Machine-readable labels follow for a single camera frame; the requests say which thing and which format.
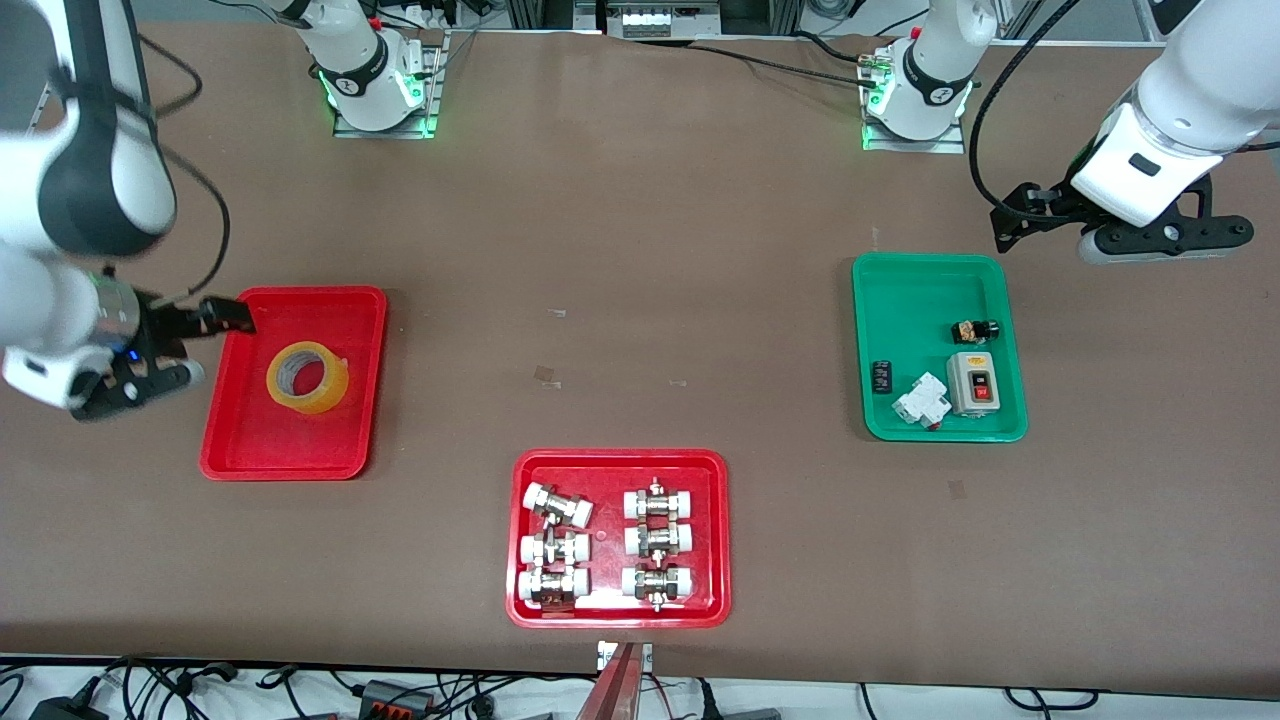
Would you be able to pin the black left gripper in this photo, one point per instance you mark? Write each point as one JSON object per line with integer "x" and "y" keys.
{"x": 1052, "y": 205}

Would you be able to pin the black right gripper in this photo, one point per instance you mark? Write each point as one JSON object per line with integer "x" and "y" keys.
{"x": 163, "y": 327}

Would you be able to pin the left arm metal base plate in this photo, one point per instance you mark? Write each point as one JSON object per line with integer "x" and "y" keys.
{"x": 945, "y": 142}

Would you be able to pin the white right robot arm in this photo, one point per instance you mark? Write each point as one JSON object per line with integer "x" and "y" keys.
{"x": 100, "y": 180}

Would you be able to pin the small black electronic component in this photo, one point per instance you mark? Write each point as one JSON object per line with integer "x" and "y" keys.
{"x": 883, "y": 377}

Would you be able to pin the empty red plastic tray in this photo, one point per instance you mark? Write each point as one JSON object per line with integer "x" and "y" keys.
{"x": 300, "y": 445}

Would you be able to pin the white circuit breaker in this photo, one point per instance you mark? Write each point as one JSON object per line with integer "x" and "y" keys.
{"x": 920, "y": 400}

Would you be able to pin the black orange power adapter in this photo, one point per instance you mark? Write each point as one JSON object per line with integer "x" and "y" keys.
{"x": 395, "y": 697}

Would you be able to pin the grey push button switch box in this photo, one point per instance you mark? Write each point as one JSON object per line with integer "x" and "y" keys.
{"x": 972, "y": 385}

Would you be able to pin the yellow packing tape roll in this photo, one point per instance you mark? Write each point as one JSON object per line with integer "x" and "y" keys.
{"x": 320, "y": 395}

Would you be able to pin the black brass knob switch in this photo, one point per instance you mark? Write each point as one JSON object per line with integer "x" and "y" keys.
{"x": 975, "y": 331}

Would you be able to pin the red tray with fittings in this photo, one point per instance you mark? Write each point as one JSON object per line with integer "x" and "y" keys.
{"x": 610, "y": 600}

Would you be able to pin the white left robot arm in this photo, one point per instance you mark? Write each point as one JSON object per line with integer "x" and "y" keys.
{"x": 1200, "y": 90}

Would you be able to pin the brown tape scrap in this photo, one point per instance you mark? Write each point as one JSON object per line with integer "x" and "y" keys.
{"x": 545, "y": 374}

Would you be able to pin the aluminium frame rail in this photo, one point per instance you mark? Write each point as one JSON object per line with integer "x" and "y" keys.
{"x": 540, "y": 12}

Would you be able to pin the green plastic tray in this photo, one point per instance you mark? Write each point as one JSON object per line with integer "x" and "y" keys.
{"x": 920, "y": 300}

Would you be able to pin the red metal mount bar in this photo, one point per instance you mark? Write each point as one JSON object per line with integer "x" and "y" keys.
{"x": 612, "y": 690}

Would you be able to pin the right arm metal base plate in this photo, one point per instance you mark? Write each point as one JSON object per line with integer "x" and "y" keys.
{"x": 432, "y": 80}

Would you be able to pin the metal fitting white caps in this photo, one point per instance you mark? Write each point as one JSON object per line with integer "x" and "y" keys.
{"x": 657, "y": 582}
{"x": 558, "y": 505}
{"x": 553, "y": 548}
{"x": 658, "y": 540}
{"x": 658, "y": 502}
{"x": 552, "y": 584}

